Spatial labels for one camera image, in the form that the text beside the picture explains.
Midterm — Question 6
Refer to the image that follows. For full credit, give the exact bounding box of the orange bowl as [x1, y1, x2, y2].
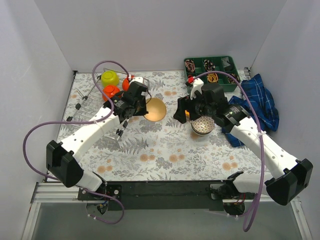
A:
[102, 85, 120, 102]
[122, 75, 135, 91]

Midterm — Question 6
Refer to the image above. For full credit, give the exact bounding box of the beige bowl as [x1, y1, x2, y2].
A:
[144, 98, 167, 122]

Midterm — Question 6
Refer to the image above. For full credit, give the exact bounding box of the brown white patterned bowl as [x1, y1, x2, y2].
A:
[191, 116, 215, 136]

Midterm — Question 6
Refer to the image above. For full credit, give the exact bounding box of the orange bowl front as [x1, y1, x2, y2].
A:
[102, 85, 120, 102]

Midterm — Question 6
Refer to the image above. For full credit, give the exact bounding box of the lime green bowl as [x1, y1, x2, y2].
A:
[100, 70, 120, 88]

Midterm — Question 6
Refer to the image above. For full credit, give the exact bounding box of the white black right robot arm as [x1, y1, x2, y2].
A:
[173, 79, 313, 206]

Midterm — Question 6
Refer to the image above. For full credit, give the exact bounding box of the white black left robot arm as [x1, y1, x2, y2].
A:
[46, 77, 148, 192]

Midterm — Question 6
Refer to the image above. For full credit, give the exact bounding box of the green compartment tray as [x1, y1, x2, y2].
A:
[184, 56, 241, 93]

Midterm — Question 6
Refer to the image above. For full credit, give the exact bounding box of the floral table mat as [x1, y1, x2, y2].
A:
[46, 70, 270, 183]

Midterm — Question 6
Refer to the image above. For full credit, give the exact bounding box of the blue plaid cloth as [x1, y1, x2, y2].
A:
[221, 73, 280, 148]

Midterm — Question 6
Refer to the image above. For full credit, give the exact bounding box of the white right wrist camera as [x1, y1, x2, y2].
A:
[187, 77, 204, 100]

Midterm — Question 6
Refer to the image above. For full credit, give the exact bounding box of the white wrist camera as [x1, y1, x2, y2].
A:
[129, 76, 144, 87]
[187, 77, 204, 100]

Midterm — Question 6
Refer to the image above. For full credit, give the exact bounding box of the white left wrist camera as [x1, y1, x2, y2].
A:
[129, 76, 144, 87]

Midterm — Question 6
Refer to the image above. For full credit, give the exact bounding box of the metal wire dish rack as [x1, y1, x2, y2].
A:
[66, 67, 151, 148]

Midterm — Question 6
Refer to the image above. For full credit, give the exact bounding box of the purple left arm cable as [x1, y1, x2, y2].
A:
[22, 59, 131, 225]

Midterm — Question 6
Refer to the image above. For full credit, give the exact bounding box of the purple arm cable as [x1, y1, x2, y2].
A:
[22, 59, 131, 225]
[193, 71, 266, 232]

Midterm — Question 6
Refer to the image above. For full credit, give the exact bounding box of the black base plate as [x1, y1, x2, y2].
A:
[77, 180, 247, 212]

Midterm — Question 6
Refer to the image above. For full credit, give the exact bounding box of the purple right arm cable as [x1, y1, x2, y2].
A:
[193, 71, 266, 232]

